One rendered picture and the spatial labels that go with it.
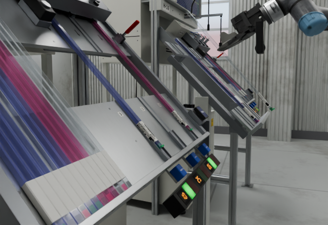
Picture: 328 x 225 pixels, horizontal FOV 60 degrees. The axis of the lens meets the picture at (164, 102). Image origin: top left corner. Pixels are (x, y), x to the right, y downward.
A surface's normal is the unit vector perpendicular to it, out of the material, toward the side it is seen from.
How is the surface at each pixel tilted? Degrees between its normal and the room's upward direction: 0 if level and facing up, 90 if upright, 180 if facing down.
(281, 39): 90
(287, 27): 90
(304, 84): 90
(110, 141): 45
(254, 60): 90
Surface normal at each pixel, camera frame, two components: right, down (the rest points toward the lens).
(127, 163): 0.65, -0.68
